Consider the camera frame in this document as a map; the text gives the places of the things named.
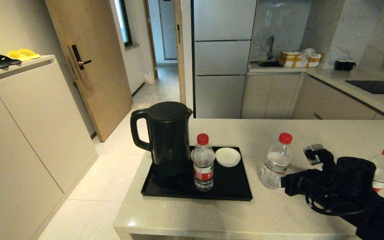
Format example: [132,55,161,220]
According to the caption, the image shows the black electric kettle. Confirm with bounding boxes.
[130,101,193,177]

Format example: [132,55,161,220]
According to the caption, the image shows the white hallway door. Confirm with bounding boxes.
[159,0,178,60]

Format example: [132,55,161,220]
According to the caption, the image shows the dark kitchen sink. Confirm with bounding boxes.
[256,59,283,67]

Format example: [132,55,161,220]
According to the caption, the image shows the wooden entrance door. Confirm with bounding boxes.
[45,0,133,143]

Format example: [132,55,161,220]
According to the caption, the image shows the black induction cooktop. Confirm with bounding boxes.
[345,80,384,95]

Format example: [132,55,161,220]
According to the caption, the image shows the beige shoe cabinet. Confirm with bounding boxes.
[0,55,99,240]

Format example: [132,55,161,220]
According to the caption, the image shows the large yellow plaid storage box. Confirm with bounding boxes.
[279,51,309,68]

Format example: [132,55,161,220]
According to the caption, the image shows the yellow slipper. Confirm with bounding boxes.
[19,49,41,59]
[7,50,32,62]

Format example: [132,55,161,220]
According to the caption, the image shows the beige kitchen base cabinet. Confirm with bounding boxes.
[240,72,384,120]

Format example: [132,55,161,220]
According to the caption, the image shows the dark framed window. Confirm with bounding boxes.
[115,0,133,47]

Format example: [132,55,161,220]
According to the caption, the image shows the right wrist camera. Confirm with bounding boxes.
[303,144,335,170]

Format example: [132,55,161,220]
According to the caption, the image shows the small yellow plaid storage box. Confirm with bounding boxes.
[307,53,322,67]

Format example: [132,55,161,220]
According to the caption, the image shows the silver refrigerator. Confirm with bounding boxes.
[192,0,257,119]

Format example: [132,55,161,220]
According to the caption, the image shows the wooden door frame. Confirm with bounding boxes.
[174,0,186,105]

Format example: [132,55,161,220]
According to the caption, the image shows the chrome kitchen faucet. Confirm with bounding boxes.
[266,35,275,60]

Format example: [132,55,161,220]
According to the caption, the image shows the black rectangular serving tray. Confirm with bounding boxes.
[141,146,253,201]

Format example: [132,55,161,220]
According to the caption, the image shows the black door lock handle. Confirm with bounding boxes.
[67,44,92,83]

